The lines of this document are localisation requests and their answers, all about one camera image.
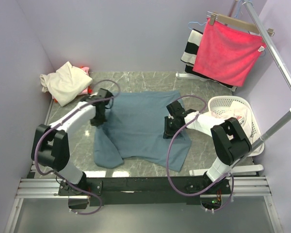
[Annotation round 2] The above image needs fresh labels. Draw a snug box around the blue t shirt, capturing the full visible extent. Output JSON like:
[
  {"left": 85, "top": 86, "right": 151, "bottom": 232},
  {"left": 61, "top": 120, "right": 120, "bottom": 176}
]
[{"left": 94, "top": 91, "right": 192, "bottom": 172}]

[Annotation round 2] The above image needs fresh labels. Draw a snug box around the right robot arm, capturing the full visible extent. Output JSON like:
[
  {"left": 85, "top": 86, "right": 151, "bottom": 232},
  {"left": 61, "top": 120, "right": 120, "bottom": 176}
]
[{"left": 163, "top": 100, "right": 252, "bottom": 194}]

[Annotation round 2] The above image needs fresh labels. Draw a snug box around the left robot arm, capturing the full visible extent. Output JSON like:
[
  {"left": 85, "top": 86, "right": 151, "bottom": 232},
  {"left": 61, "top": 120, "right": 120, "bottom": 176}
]
[{"left": 31, "top": 88, "right": 114, "bottom": 195}]

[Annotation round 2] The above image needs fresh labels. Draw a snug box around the cream folded t shirt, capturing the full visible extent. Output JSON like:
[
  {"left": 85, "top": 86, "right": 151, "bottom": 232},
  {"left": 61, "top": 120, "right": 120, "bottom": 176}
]
[{"left": 40, "top": 61, "right": 84, "bottom": 107}]

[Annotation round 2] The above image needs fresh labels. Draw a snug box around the pink folded t shirt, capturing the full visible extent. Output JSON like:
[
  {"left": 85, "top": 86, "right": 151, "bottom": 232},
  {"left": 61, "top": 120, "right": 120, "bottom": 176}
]
[{"left": 79, "top": 67, "right": 93, "bottom": 95}]

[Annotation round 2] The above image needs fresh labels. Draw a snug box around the white laundry basket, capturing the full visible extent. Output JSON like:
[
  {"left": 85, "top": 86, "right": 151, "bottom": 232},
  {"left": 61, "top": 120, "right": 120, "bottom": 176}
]
[{"left": 208, "top": 96, "right": 261, "bottom": 143}]

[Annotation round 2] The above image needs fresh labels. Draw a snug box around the black base beam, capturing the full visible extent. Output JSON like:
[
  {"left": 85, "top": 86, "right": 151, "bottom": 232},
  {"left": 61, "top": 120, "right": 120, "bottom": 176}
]
[{"left": 58, "top": 176, "right": 231, "bottom": 209}]

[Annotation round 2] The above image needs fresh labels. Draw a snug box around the white t shirt in basket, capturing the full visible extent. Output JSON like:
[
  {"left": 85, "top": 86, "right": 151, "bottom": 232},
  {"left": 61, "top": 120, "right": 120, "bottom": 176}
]
[{"left": 205, "top": 101, "right": 252, "bottom": 138}]

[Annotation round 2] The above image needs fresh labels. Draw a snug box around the black white striped cloth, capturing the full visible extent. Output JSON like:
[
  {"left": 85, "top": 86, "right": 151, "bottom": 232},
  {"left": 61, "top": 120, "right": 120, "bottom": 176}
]
[{"left": 179, "top": 29, "right": 237, "bottom": 92}]

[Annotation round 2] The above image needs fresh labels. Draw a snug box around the red towel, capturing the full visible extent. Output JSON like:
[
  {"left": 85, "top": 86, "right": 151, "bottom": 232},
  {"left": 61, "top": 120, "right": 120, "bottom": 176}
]
[{"left": 193, "top": 18, "right": 267, "bottom": 87}]

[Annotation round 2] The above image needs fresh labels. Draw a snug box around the metal clothes rack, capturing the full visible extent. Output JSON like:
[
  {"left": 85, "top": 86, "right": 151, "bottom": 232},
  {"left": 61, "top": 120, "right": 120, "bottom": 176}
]
[{"left": 190, "top": 0, "right": 291, "bottom": 178}]

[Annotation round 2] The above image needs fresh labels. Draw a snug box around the wooden clip hanger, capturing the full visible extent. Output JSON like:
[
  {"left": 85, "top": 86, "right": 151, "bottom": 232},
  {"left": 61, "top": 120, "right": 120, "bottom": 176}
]
[{"left": 207, "top": 11, "right": 275, "bottom": 37}]

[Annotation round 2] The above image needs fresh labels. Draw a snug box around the aluminium rail frame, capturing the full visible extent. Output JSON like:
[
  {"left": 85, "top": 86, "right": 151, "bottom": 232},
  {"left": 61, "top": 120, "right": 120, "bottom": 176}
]
[{"left": 3, "top": 97, "right": 284, "bottom": 233}]

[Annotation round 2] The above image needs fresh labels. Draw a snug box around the blue wire hanger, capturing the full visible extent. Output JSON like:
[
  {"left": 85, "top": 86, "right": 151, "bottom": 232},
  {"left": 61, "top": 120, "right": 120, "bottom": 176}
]
[{"left": 188, "top": 21, "right": 207, "bottom": 30}]

